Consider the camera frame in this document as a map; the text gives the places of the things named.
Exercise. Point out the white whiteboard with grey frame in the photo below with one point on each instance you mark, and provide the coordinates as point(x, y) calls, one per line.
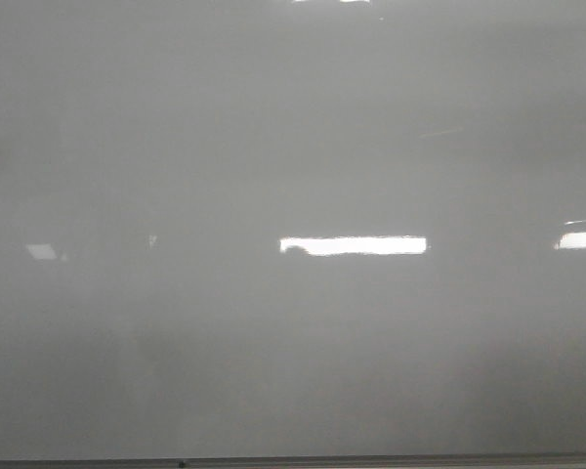
point(291, 228)

